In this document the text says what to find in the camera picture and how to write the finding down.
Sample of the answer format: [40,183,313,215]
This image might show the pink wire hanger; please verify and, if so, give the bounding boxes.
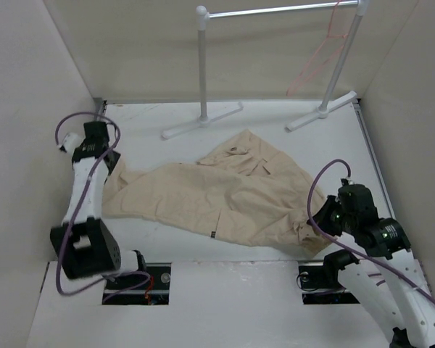
[286,1,349,96]

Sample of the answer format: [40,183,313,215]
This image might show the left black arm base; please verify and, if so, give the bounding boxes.
[101,263,171,306]

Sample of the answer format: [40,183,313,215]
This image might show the beige trousers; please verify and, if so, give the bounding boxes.
[102,130,329,255]

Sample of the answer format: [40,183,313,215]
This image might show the white clothes rack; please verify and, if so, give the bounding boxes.
[161,0,371,141]

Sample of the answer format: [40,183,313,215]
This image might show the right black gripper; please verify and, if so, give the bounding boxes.
[307,195,357,236]

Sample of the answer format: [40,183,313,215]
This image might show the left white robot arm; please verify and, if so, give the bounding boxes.
[50,121,148,289]

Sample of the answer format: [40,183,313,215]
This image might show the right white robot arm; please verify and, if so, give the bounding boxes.
[307,179,435,347]

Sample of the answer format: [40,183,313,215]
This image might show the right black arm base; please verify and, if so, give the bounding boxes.
[297,265,359,305]

